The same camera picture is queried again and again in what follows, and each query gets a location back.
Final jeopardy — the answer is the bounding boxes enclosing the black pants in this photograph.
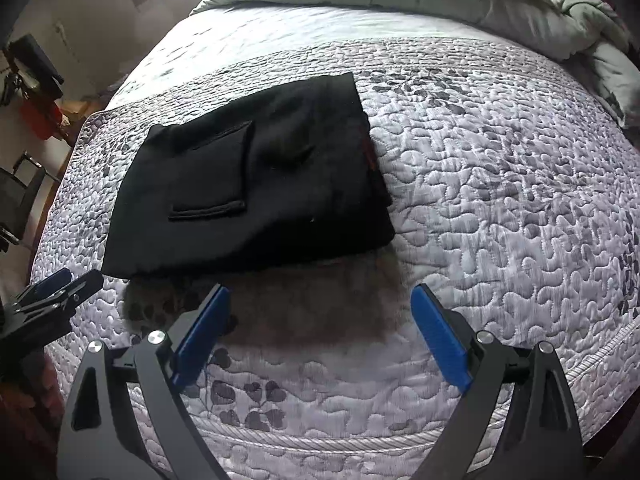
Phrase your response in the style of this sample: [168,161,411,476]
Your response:
[102,73,395,280]

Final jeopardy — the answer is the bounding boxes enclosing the black metal chair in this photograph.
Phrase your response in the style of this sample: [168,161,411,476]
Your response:
[0,152,61,252]

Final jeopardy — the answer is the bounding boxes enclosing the coat rack with clothes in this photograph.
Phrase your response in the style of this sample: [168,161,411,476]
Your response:
[1,34,73,146]

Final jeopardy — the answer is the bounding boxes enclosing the grey quilted bedspread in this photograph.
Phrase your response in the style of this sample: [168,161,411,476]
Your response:
[32,6,639,479]

